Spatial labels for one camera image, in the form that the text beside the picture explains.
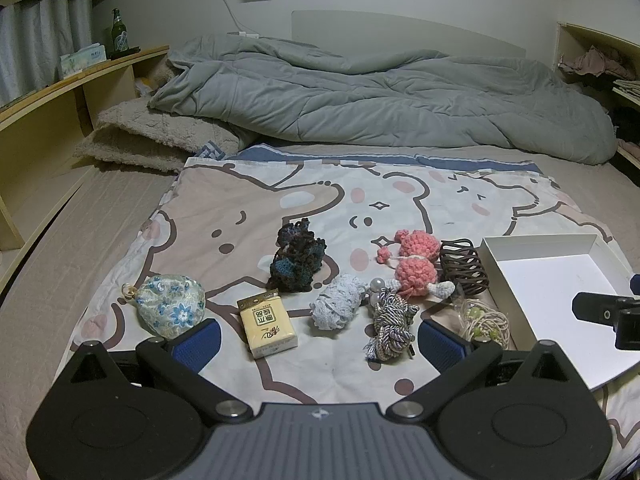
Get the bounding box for grey quilt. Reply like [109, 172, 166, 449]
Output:
[148, 35, 618, 166]

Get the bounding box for green glass bottle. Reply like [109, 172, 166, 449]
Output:
[109, 8, 130, 59]

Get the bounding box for white lace roll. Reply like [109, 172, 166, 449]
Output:
[309, 274, 368, 331]

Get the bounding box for pink crumpled clothes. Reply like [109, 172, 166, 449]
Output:
[558, 46, 633, 78]

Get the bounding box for wooden bedside shelf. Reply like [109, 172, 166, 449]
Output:
[0, 45, 170, 293]

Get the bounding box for bear printed blanket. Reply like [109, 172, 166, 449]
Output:
[65, 144, 640, 461]

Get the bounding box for tissue box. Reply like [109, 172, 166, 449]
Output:
[60, 42, 108, 78]

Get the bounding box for grey curtain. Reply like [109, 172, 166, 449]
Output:
[0, 0, 93, 106]

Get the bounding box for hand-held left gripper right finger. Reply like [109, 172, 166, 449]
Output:
[387, 320, 581, 423]

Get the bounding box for dark crochet piece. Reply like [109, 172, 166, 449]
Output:
[268, 217, 326, 292]

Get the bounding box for yellow tissue packet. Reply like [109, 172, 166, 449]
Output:
[236, 290, 299, 360]

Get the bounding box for cream cubby shelf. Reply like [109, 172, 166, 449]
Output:
[556, 21, 640, 168]

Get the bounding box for bag of hair ties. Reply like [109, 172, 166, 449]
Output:
[452, 297, 512, 351]

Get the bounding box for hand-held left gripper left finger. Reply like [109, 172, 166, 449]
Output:
[62, 319, 253, 423]

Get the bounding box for blue floral fabric pouch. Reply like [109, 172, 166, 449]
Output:
[121, 274, 207, 338]

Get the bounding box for beige fluffy blanket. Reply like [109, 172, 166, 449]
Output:
[75, 100, 241, 173]

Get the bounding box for white cardboard box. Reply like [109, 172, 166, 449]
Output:
[480, 234, 640, 392]

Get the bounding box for brown hair claw clip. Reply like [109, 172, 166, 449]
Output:
[439, 239, 491, 297]

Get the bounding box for dark clothes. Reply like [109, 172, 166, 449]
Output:
[612, 105, 640, 141]

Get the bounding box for pink crochet doll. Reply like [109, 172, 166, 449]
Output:
[376, 230, 456, 298]

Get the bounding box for braided rope tassel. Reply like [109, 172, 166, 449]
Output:
[364, 277, 420, 362]

